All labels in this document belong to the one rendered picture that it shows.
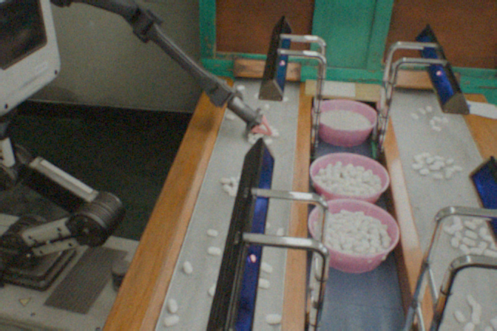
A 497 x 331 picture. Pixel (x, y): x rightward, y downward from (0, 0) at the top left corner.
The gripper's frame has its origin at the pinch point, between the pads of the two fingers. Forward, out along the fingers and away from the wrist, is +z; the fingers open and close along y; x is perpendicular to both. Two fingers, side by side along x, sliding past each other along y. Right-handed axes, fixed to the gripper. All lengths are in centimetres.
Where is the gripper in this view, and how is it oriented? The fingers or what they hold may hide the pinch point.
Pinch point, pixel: (270, 133)
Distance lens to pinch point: 212.6
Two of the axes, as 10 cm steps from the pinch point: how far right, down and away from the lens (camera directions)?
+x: -6.5, 6.0, 4.7
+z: 7.5, 5.9, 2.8
